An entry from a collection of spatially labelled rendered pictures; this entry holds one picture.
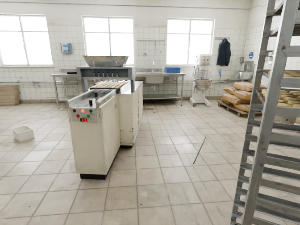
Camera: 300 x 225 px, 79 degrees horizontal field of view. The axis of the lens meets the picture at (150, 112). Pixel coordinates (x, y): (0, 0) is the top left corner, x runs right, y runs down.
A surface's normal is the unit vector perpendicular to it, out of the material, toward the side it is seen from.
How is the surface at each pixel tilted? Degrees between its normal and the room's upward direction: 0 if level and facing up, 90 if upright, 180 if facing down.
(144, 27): 90
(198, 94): 90
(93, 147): 90
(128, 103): 90
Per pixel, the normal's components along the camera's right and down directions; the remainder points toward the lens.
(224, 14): 0.10, 0.29
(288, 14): -0.42, 0.26
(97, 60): -0.07, 0.67
